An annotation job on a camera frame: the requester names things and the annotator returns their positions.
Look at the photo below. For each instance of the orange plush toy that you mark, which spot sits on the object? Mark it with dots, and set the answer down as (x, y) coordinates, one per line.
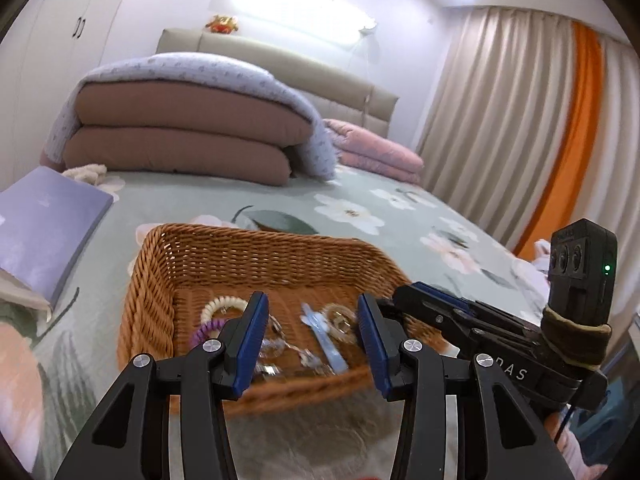
(222, 24)

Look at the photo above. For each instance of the teal object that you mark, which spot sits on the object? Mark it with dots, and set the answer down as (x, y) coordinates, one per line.
(600, 415)

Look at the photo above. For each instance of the brown wicker basket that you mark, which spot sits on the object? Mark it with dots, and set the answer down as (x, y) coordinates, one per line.
(200, 260)

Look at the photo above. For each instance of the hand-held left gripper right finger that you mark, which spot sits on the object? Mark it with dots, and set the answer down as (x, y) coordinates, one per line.
(372, 345)

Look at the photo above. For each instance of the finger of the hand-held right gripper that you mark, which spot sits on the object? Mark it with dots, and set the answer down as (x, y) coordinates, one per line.
(435, 292)
(425, 310)

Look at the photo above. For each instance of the beige padded headboard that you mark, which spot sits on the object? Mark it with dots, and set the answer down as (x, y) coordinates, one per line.
(300, 70)

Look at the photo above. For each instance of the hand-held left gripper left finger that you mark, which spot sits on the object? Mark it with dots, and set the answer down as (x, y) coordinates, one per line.
(250, 345)

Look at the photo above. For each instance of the white fluffy cloth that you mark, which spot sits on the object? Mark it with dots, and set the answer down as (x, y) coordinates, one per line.
(87, 172)

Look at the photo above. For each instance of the beige curtain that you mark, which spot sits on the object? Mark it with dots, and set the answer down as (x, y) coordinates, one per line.
(500, 110)

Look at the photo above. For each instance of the brown elastic band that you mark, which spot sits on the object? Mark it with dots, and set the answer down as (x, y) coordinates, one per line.
(575, 335)

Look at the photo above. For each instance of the white plastic bag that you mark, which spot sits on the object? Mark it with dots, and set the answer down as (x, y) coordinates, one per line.
(537, 280)

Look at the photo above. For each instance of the person's right forearm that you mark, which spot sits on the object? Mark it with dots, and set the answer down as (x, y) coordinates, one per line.
(570, 455)

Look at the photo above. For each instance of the silver hair clip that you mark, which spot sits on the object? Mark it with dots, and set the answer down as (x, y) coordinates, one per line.
(312, 360)

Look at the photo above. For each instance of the folded pink blanket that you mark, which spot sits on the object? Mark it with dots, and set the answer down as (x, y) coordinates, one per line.
(380, 152)

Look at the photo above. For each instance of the light blue hair clip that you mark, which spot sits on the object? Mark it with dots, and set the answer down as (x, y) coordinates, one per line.
(327, 347)

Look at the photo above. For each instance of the white wardrobe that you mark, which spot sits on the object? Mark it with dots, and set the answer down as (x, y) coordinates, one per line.
(60, 35)

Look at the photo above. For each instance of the blue hardcover book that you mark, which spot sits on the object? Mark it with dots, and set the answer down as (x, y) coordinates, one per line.
(45, 220)

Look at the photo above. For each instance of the long wall light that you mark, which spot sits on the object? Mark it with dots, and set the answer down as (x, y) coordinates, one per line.
(300, 30)

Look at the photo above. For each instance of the orange curtain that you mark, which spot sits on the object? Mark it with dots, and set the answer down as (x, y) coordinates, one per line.
(575, 135)

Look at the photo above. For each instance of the folded brown floral quilt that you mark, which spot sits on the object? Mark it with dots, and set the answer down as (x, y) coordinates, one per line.
(175, 135)

